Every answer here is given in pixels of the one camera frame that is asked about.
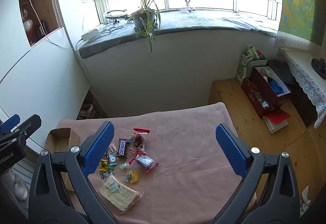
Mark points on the small white candy packet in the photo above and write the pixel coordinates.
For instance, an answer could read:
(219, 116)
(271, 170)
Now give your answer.
(112, 148)

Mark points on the white lace cloth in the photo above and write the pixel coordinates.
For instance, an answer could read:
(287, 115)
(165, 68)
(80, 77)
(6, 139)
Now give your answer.
(303, 66)

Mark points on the red nut packet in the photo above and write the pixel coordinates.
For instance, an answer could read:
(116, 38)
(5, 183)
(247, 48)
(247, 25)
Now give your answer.
(138, 139)

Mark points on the grey windowsill cloth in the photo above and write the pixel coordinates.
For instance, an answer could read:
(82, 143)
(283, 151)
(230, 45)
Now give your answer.
(203, 23)

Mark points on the black patterned snack packet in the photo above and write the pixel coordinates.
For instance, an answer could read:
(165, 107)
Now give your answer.
(105, 175)

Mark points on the white ribbed panel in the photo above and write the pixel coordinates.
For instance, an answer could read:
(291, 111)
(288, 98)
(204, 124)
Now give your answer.
(24, 169)

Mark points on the small animal figurine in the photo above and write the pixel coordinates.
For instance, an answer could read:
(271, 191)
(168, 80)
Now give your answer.
(188, 5)

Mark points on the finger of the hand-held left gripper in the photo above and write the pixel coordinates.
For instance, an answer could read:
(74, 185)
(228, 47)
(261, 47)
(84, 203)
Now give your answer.
(10, 121)
(29, 126)

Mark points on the green printed box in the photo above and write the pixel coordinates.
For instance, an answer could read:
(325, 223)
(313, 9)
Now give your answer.
(242, 71)

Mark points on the red cardboard box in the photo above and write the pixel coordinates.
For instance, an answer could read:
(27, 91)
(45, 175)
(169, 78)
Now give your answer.
(257, 102)

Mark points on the dark figurine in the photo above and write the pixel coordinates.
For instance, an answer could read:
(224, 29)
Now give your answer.
(318, 65)

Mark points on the white power box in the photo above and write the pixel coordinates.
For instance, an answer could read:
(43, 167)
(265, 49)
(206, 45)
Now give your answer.
(90, 35)

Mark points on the small round wrapped candy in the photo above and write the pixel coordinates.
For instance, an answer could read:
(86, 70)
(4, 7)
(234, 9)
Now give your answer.
(124, 166)

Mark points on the potted spider plant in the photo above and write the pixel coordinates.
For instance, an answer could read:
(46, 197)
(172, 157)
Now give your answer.
(144, 19)

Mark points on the brown chocolate bar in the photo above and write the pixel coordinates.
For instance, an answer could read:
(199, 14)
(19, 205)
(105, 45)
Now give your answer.
(123, 148)

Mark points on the small yellow candy packet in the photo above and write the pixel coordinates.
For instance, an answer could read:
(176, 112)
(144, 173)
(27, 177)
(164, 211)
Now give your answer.
(103, 164)

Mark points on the clear wafer packet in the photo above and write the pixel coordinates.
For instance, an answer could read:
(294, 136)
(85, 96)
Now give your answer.
(119, 194)

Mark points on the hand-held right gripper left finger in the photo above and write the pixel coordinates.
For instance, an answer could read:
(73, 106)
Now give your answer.
(99, 149)

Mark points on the wall map poster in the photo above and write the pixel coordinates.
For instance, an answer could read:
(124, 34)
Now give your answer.
(298, 2)

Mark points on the wooden wall shelf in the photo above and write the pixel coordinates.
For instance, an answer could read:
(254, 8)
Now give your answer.
(48, 5)

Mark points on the red cover book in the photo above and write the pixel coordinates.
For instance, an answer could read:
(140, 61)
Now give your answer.
(277, 118)

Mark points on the small green white packet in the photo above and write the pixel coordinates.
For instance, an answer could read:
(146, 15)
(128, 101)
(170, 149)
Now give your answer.
(112, 158)

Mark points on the yellow jelly cup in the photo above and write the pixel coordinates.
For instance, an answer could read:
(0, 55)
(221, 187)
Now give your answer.
(131, 177)

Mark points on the purple snack bar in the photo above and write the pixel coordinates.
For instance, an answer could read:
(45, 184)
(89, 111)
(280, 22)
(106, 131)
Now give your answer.
(145, 163)

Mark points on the red jar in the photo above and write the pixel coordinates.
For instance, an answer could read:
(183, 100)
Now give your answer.
(29, 29)

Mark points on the white wardrobe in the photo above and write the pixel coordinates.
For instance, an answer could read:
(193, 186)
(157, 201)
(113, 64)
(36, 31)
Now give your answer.
(38, 74)

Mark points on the storage crate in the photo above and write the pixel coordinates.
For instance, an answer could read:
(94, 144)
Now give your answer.
(89, 109)

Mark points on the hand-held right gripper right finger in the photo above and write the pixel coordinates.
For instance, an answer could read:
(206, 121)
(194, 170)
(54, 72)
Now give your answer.
(231, 152)

